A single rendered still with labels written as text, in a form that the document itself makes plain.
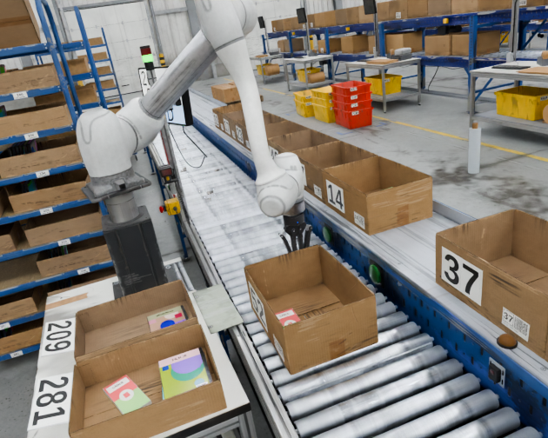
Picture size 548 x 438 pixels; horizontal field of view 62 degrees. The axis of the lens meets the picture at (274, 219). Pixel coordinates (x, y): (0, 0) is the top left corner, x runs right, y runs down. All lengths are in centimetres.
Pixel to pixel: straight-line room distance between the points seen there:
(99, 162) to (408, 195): 113
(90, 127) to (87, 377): 81
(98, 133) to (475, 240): 127
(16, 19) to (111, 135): 116
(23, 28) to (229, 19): 147
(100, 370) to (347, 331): 75
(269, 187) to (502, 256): 78
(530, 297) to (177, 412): 90
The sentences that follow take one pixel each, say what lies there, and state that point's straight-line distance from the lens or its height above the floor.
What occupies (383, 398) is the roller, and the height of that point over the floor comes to 74.
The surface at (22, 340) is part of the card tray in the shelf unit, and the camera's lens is 313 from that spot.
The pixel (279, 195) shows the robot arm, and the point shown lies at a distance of 133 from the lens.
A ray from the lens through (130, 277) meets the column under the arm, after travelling 184.
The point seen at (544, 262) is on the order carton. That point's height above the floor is 92.
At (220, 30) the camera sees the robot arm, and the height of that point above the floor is 167.
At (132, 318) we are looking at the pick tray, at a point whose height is 76.
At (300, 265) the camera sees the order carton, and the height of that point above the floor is 86.
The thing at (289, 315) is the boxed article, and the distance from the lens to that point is 156.
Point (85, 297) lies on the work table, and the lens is 206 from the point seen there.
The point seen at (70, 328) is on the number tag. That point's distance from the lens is 168.
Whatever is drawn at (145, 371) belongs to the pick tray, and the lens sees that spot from 152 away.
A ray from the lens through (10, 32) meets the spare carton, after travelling 275.
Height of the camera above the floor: 168
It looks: 23 degrees down
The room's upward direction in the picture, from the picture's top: 9 degrees counter-clockwise
